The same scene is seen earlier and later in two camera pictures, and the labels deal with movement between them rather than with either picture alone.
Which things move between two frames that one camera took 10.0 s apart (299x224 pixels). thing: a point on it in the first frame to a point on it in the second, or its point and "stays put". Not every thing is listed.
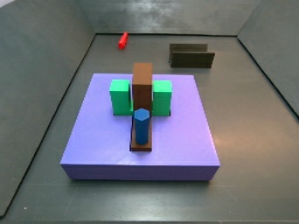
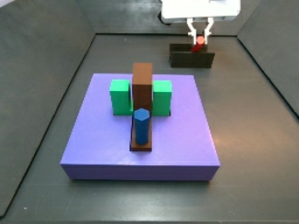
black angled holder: [191, 56] stays put
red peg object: [123, 40] to [199, 44]
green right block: [162, 97] stays put
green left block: [122, 97] stays put
